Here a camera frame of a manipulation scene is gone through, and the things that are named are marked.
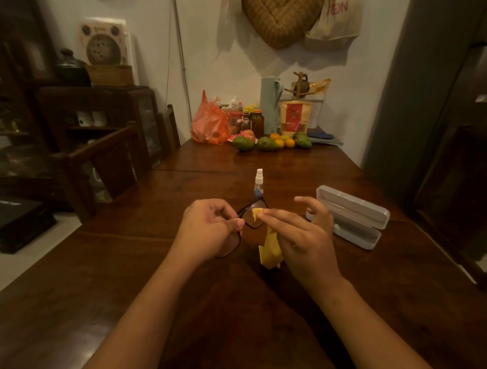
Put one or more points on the person's right hand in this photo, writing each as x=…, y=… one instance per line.
x=308, y=247

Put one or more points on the person's left hand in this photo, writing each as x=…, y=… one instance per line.
x=201, y=232

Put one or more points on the person's left thumb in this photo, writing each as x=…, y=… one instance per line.
x=234, y=225

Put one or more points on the black eyeglasses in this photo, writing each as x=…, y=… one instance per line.
x=249, y=217

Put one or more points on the yellow cleaning cloth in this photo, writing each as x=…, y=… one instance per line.
x=271, y=251

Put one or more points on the person's left forearm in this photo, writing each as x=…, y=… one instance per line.
x=148, y=315

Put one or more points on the person's right forearm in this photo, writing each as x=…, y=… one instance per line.
x=365, y=330

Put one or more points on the small clear spray bottle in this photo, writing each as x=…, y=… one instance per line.
x=258, y=184

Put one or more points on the green mango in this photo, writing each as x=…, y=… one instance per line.
x=243, y=143
x=267, y=144
x=303, y=140

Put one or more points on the pink plastic item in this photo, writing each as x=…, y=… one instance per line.
x=243, y=133

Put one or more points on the small dark bottle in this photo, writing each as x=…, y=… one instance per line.
x=245, y=122

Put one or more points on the amber glass bottle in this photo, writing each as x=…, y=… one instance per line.
x=257, y=123

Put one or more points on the red lidded jar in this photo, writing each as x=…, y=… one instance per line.
x=236, y=121

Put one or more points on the orange plastic bag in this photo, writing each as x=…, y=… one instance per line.
x=209, y=123

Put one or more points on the white open glasses case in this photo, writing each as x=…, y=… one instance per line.
x=354, y=216

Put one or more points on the paper pouch with red label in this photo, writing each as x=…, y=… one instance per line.
x=293, y=118

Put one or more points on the dark blue folded cloth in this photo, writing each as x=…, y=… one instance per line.
x=323, y=137

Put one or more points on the pale green thermos jug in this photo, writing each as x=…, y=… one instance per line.
x=270, y=104

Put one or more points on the white perforated basket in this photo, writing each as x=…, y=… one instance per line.
x=315, y=112

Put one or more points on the wooden mug tree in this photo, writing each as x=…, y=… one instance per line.
x=299, y=85

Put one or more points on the yellow snack packet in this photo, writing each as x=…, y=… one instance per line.
x=320, y=86

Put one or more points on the dark wooden glass cabinet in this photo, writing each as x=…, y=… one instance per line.
x=95, y=110

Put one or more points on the woven straw hat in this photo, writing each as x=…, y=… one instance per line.
x=281, y=21

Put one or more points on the black box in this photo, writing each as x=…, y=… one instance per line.
x=23, y=224

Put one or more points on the dark wooden door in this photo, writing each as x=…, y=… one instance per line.
x=430, y=125

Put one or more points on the box with round pattern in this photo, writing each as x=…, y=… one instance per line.
x=103, y=43

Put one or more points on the dark lidded pot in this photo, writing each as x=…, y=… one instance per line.
x=72, y=70

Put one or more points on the beige tote bag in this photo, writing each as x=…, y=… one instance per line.
x=336, y=21

